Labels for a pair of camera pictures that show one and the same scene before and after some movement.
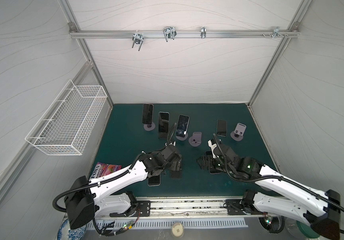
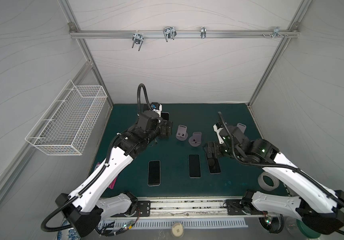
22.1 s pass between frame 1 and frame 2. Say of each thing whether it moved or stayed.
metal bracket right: stayed
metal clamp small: stayed
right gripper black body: moved
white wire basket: stayed
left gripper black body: moved
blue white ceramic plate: stayed
